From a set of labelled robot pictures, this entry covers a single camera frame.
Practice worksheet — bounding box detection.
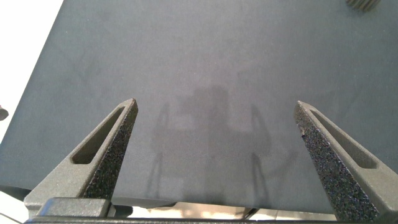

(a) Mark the small steel gear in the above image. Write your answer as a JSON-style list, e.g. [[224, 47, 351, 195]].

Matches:
[[345, 0, 382, 12]]

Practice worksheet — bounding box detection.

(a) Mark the dark mat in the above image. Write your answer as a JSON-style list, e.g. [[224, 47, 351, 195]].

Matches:
[[0, 0, 398, 215]]

